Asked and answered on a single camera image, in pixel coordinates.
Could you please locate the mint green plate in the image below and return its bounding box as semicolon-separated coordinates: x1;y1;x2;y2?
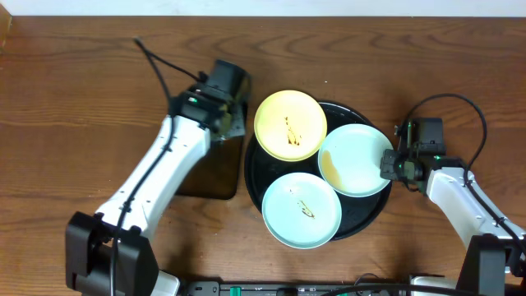
317;123;393;198

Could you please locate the yellow plate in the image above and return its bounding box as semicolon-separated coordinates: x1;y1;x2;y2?
254;90;328;162

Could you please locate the light blue plate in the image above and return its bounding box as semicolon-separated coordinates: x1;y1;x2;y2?
261;173;342;249

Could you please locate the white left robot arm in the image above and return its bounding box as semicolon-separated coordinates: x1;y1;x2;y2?
65;60;251;295

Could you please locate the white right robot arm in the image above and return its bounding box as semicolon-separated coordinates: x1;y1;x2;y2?
380;118;525;295

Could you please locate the rectangular brown tray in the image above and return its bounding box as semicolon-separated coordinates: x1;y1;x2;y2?
176;136;244;200

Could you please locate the round black tray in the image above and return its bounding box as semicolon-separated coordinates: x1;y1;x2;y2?
244;100;392;241

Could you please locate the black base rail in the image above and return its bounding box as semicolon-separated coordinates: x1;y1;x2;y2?
180;272;494;296

